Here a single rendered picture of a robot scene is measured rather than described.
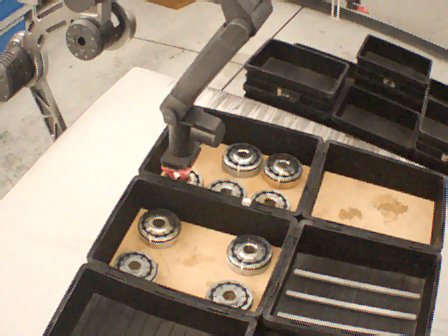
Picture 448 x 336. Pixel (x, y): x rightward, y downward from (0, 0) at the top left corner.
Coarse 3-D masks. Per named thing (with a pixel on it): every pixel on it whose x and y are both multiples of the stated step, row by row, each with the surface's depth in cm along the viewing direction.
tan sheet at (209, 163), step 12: (204, 144) 163; (204, 156) 160; (216, 156) 160; (264, 156) 161; (192, 168) 156; (204, 168) 156; (216, 168) 156; (204, 180) 153; (240, 180) 153; (252, 180) 154; (264, 180) 154; (252, 192) 150; (288, 192) 151; (300, 192) 151
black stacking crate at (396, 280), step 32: (320, 256) 135; (352, 256) 132; (384, 256) 128; (416, 256) 124; (288, 288) 128; (320, 288) 128; (352, 288) 128; (416, 288) 127; (352, 320) 120; (384, 320) 120; (416, 320) 119
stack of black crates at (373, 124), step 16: (352, 96) 255; (368, 96) 250; (336, 112) 236; (352, 112) 254; (368, 112) 255; (384, 112) 251; (400, 112) 245; (416, 112) 241; (336, 128) 237; (352, 128) 231; (368, 128) 246; (384, 128) 247; (400, 128) 248; (416, 128) 232; (384, 144) 229; (400, 144) 223
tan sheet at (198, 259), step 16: (192, 224) 142; (128, 240) 137; (192, 240) 138; (208, 240) 138; (224, 240) 138; (160, 256) 134; (176, 256) 134; (192, 256) 134; (208, 256) 135; (224, 256) 135; (272, 256) 135; (160, 272) 130; (176, 272) 130; (192, 272) 131; (208, 272) 131; (224, 272) 131; (176, 288) 127; (192, 288) 127; (208, 288) 127; (256, 288) 128; (256, 304) 124
